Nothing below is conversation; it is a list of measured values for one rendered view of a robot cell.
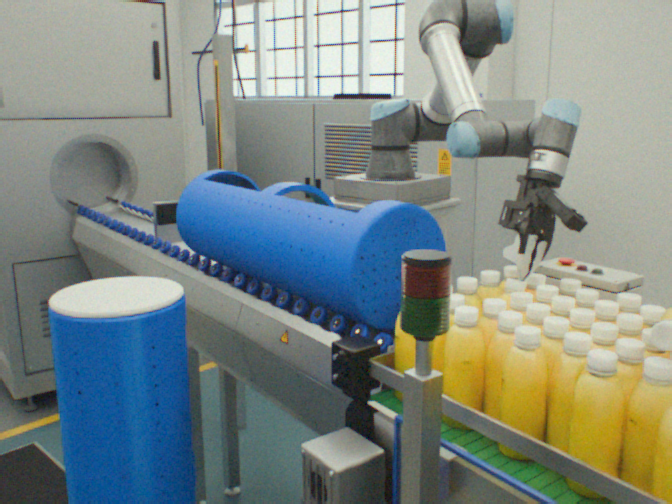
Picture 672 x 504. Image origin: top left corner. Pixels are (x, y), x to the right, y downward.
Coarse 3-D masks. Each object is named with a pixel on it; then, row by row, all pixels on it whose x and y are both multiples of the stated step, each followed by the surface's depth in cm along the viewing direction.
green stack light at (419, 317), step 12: (408, 300) 82; (420, 300) 81; (432, 300) 81; (444, 300) 82; (408, 312) 82; (420, 312) 81; (432, 312) 81; (444, 312) 82; (408, 324) 83; (420, 324) 82; (432, 324) 82; (444, 324) 83; (420, 336) 82; (432, 336) 82
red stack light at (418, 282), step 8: (448, 264) 82; (408, 272) 81; (416, 272) 81; (424, 272) 80; (432, 272) 80; (440, 272) 81; (448, 272) 81; (408, 280) 82; (416, 280) 81; (424, 280) 80; (432, 280) 80; (440, 280) 81; (448, 280) 82; (408, 288) 82; (416, 288) 81; (424, 288) 81; (432, 288) 81; (440, 288) 81; (448, 288) 82; (416, 296) 81; (424, 296) 81; (432, 296) 81; (440, 296) 81
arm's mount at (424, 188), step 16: (352, 176) 203; (416, 176) 198; (432, 176) 200; (448, 176) 200; (336, 192) 201; (352, 192) 196; (368, 192) 191; (384, 192) 187; (400, 192) 185; (416, 192) 190; (432, 192) 195; (448, 192) 201
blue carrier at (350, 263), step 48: (192, 192) 196; (240, 192) 177; (288, 192) 169; (192, 240) 196; (240, 240) 169; (288, 240) 151; (336, 240) 138; (384, 240) 137; (432, 240) 146; (288, 288) 159; (336, 288) 138; (384, 288) 140
